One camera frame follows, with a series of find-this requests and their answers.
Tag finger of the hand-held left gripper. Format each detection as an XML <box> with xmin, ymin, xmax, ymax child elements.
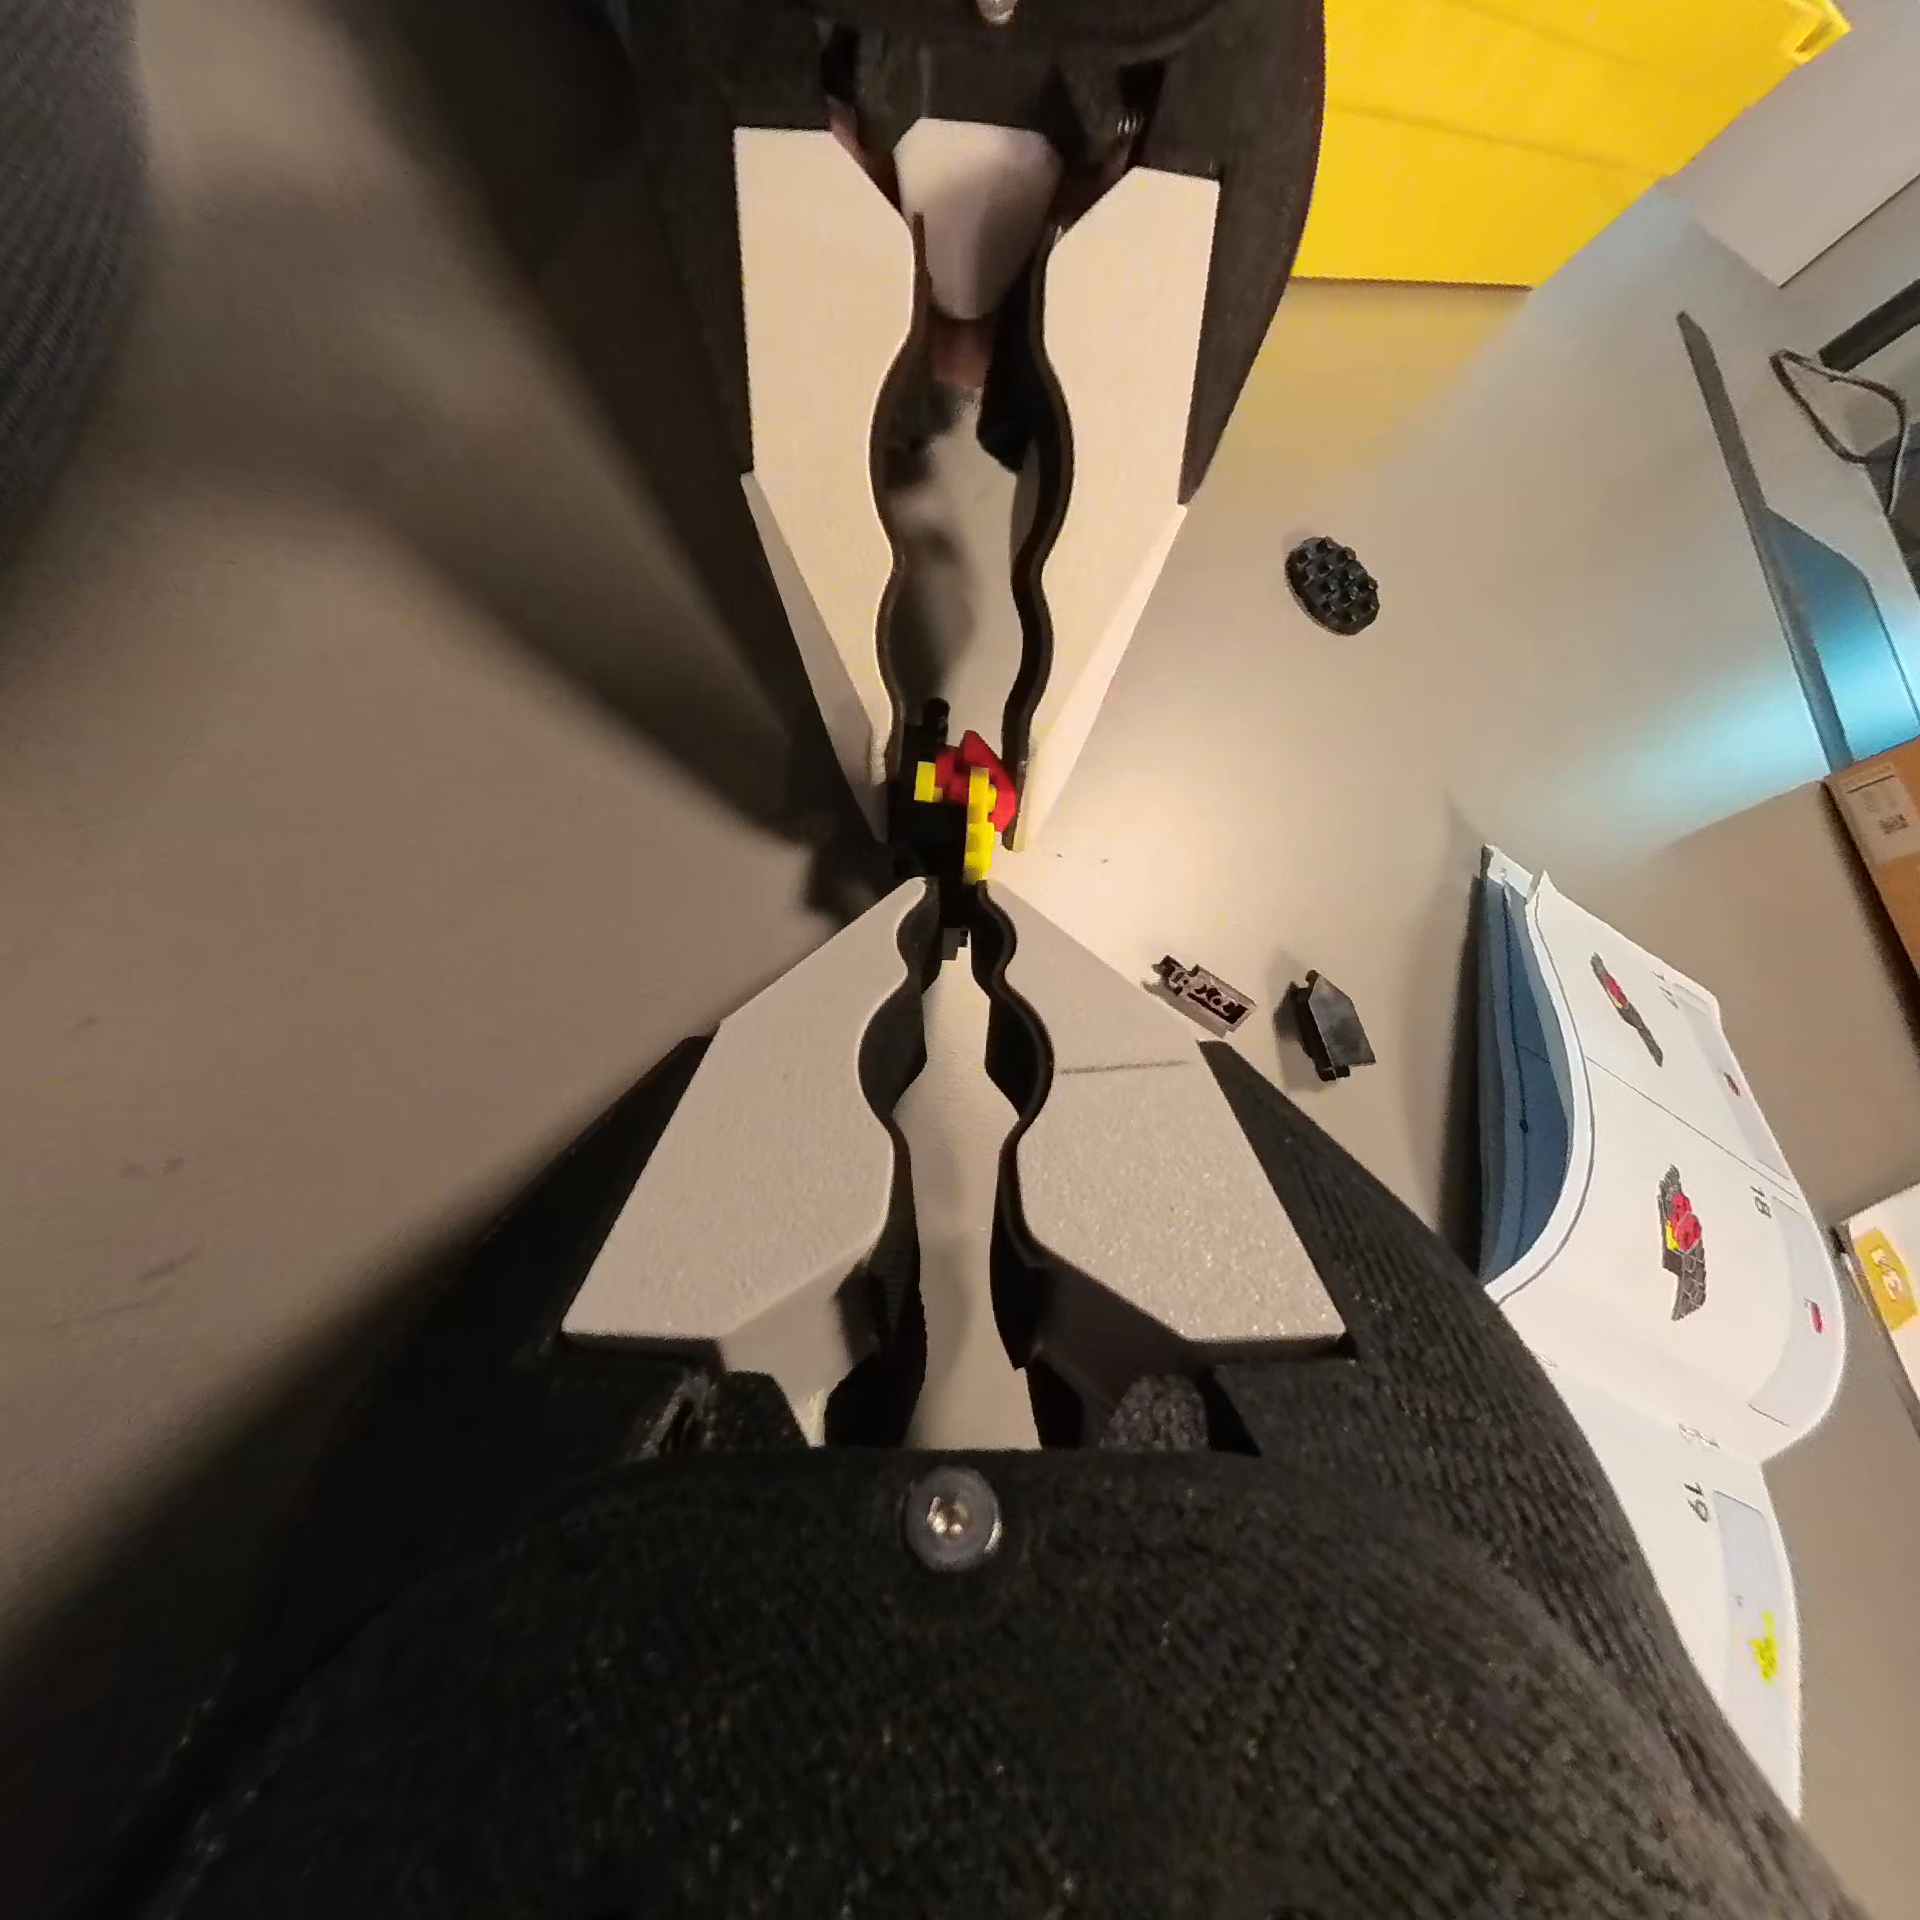
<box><xmin>732</xmin><ymin>125</ymin><xmax>925</xmax><ymax>845</ymax></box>
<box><xmin>1007</xmin><ymin>163</ymin><xmax>1223</xmax><ymax>854</ymax></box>

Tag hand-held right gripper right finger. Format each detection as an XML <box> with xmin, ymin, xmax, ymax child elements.
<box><xmin>973</xmin><ymin>882</ymin><xmax>1350</xmax><ymax>1417</ymax></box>

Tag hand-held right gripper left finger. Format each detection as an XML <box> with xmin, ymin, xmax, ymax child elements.
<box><xmin>562</xmin><ymin>877</ymin><xmax>939</xmax><ymax>1417</ymax></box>

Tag yellow plastic bin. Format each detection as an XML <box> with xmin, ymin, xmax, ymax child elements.
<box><xmin>1290</xmin><ymin>0</ymin><xmax>1854</xmax><ymax>288</ymax></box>

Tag black red yellow lego assembly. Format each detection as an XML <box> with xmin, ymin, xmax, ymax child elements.
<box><xmin>888</xmin><ymin>698</ymin><xmax>1022</xmax><ymax>961</ymax></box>

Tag small black lego clip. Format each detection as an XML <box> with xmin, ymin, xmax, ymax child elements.
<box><xmin>1151</xmin><ymin>952</ymin><xmax>1253</xmax><ymax>1036</ymax></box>

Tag black lego slope piece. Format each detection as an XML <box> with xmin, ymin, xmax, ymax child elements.
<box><xmin>1283</xmin><ymin>971</ymin><xmax>1379</xmax><ymax>1083</ymax></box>

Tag black round lego plate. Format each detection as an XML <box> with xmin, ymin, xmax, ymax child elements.
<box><xmin>1284</xmin><ymin>530</ymin><xmax>1382</xmax><ymax>639</ymax></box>

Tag open instruction booklet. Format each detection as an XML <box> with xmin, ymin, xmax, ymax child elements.
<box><xmin>1477</xmin><ymin>844</ymin><xmax>1850</xmax><ymax>1820</ymax></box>

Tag white panel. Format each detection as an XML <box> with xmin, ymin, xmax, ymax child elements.
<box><xmin>1661</xmin><ymin>46</ymin><xmax>1920</xmax><ymax>289</ymax></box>

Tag computer monitor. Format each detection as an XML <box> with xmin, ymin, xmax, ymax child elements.
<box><xmin>1677</xmin><ymin>309</ymin><xmax>1920</xmax><ymax>770</ymax></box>

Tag yellow cardboard box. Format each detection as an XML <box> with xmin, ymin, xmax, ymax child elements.
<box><xmin>1822</xmin><ymin>734</ymin><xmax>1920</xmax><ymax>977</ymax></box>

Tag black cable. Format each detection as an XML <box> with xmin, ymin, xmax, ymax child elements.
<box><xmin>1771</xmin><ymin>348</ymin><xmax>1914</xmax><ymax>471</ymax></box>

